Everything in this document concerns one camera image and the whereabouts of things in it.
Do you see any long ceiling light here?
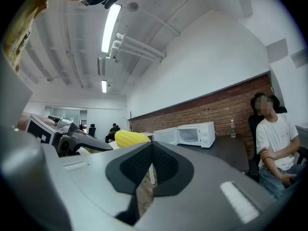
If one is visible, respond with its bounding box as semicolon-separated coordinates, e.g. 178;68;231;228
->
101;3;122;53

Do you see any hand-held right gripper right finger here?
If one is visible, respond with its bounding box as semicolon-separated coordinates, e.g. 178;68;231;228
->
133;141;277;231

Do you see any white ceiling pipe bundle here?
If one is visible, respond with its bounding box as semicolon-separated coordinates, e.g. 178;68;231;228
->
109;32;167;63

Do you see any grey wall panel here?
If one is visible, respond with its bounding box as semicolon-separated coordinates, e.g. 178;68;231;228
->
290;48;308;68
266;38;289;64

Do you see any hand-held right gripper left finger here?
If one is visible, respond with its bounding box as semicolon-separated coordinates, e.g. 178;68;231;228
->
40;141;154;226

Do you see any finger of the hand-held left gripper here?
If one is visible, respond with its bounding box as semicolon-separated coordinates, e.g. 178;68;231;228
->
73;138;114;154

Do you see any yellow corn cob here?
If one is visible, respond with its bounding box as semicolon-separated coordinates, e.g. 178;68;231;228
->
114;129;151;149

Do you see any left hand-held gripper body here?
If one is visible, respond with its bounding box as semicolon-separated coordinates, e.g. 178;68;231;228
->
24;113;97;157

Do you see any white microwave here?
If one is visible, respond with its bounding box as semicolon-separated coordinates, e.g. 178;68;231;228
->
153;121;216;149

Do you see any grey ceiling box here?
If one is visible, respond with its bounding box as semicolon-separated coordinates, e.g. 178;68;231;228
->
97;54;106;77

